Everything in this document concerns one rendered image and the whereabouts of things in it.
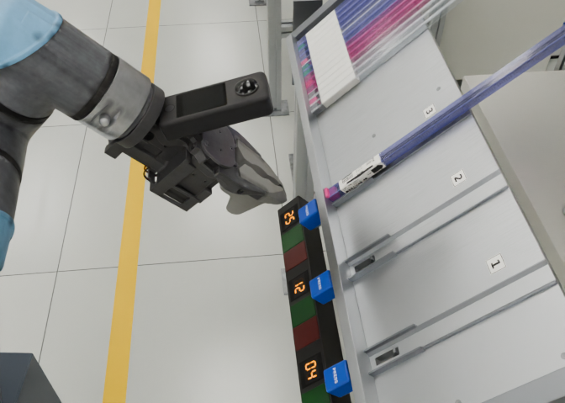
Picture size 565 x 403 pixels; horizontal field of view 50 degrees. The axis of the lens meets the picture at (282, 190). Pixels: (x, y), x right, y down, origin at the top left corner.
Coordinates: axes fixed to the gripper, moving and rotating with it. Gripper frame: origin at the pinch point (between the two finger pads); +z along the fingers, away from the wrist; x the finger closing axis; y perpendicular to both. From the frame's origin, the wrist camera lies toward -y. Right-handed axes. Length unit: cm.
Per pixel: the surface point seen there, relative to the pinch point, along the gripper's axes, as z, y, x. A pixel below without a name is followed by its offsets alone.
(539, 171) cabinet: 36.7, -21.0, -12.2
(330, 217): 4.1, -3.1, 4.0
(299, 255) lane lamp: 6.9, 4.1, 3.7
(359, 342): 4.8, -3.1, 20.0
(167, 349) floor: 37, 69, -24
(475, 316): 6.0, -14.6, 22.6
